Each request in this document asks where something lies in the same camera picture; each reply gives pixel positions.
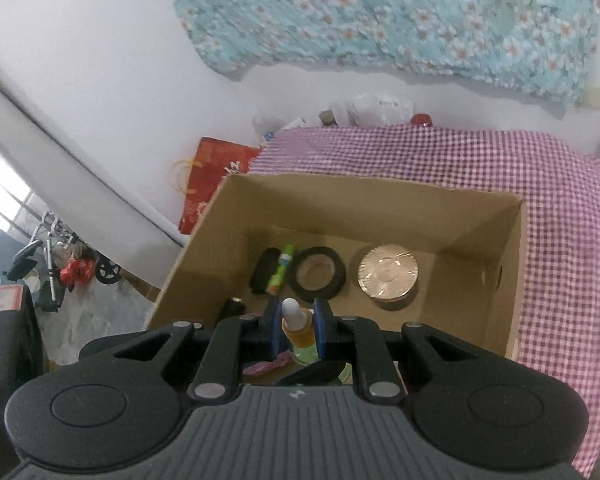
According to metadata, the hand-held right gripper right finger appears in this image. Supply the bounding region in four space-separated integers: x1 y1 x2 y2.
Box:
314 297 476 403

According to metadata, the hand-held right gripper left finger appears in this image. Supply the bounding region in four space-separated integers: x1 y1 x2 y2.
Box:
112 297 283 403

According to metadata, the green dropper bottle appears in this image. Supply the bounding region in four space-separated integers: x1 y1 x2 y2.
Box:
280 297 353 386

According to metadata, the pink plastic bowl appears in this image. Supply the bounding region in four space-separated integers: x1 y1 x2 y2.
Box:
242 352 293 377

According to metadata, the tall black cylinder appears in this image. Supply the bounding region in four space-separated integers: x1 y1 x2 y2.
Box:
220 296 246 322

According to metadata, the black tape roll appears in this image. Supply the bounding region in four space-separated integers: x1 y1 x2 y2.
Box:
288 246 347 303

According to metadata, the green lip balm stick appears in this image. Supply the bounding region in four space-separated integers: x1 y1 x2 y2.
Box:
266 244 297 295

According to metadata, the gold lid cosmetic jar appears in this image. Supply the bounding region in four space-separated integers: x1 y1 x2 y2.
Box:
357 244 421 312

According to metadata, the brown cardboard box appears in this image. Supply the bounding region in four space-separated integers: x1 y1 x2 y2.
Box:
145 172 526 386

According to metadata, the folded wheelchair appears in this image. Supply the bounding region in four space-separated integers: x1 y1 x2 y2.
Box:
2 210 123 313

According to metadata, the red gift bag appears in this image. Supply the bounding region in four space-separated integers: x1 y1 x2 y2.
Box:
169 136 263 235

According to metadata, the white plastic bag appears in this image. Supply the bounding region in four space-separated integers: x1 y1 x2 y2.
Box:
350 92 415 126

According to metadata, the purple checked tablecloth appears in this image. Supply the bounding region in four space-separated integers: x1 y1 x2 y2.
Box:
250 125 600 477

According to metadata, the blue floral cloth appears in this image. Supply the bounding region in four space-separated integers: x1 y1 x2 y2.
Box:
150 0 600 108

